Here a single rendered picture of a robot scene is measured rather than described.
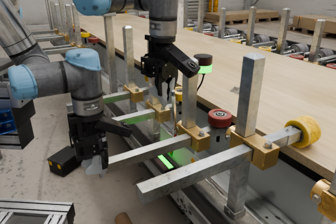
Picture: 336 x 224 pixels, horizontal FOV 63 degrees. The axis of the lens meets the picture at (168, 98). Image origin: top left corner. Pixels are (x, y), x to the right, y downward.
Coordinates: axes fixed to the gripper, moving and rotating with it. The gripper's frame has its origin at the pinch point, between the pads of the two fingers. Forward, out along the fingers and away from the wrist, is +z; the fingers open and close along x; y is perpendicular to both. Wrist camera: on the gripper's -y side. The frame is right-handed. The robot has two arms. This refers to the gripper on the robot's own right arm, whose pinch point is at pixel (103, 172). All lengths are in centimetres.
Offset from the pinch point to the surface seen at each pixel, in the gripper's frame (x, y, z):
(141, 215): -53, -34, 82
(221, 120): 3.3, -39.5, -8.3
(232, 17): -579, -581, 52
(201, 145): 5.0, -30.6, -2.2
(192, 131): 0.2, -30.3, -4.9
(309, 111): 14, -71, -8
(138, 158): 1.5, -10.1, -2.2
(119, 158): 0.4, -4.7, -3.6
